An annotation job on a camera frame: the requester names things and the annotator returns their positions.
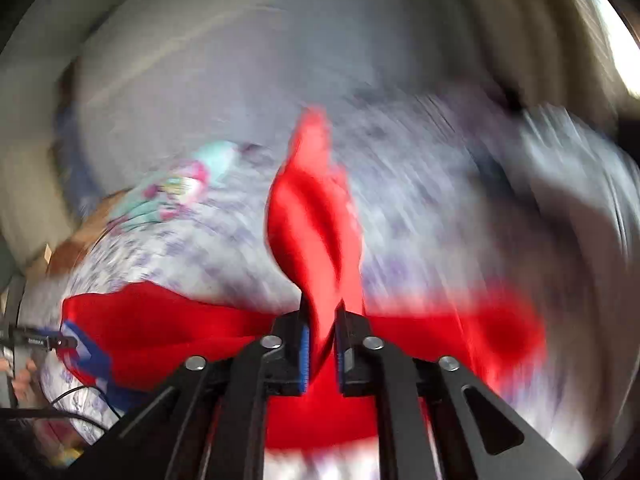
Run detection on teal pink printed cloth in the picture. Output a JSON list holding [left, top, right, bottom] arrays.
[[107, 140, 241, 228]]

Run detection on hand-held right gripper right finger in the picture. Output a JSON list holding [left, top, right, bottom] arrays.
[[335, 300, 583, 480]]

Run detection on grey headboard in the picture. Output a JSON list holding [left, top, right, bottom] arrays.
[[72, 0, 506, 161]]

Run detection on beige curtain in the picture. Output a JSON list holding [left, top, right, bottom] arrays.
[[465, 0, 623, 106]]

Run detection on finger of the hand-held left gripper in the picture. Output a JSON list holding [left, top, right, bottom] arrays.
[[9, 327, 79, 351]]

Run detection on purple floral bed sheet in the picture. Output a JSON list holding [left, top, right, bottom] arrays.
[[22, 90, 591, 480]]

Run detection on red pants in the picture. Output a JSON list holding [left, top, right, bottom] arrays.
[[60, 105, 548, 453]]

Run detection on person's left hand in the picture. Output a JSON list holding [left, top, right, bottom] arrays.
[[10, 357, 40, 407]]

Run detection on black cable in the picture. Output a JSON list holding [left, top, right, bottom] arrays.
[[0, 385, 123, 423]]

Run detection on grey blanket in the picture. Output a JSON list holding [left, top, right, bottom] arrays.
[[510, 102, 640, 376]]

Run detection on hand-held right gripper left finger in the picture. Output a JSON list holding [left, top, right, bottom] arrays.
[[65, 296, 311, 480]]

